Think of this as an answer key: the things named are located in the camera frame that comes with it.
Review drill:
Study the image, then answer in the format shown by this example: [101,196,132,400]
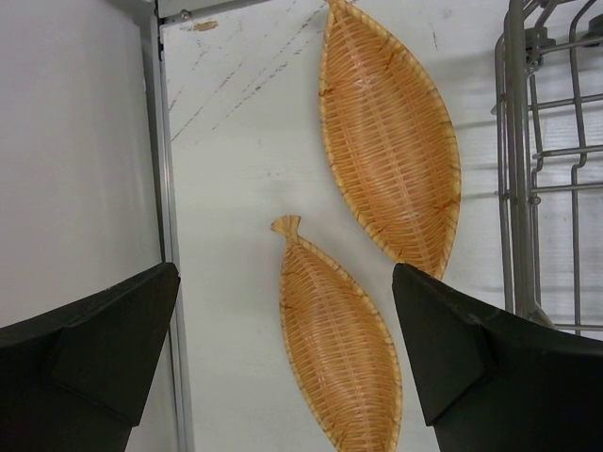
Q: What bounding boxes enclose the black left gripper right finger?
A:
[392,264,602,451]

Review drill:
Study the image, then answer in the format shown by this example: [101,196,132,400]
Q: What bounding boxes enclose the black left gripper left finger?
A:
[1,263,180,451]

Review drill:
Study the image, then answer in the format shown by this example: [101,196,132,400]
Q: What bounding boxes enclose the near fish-shaped woven plate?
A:
[270,215,403,451]

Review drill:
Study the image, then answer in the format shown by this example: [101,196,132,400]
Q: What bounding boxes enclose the fish-shaped woven plate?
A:
[270,215,403,451]
[318,1,462,279]

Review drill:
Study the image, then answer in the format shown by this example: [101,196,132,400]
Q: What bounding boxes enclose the far fish-shaped woven plate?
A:
[318,1,462,279]

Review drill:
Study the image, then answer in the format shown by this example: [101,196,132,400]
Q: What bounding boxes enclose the grey wire dish rack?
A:
[492,1,602,338]

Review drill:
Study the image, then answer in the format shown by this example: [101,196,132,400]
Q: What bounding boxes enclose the aluminium table edge rail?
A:
[136,0,326,452]

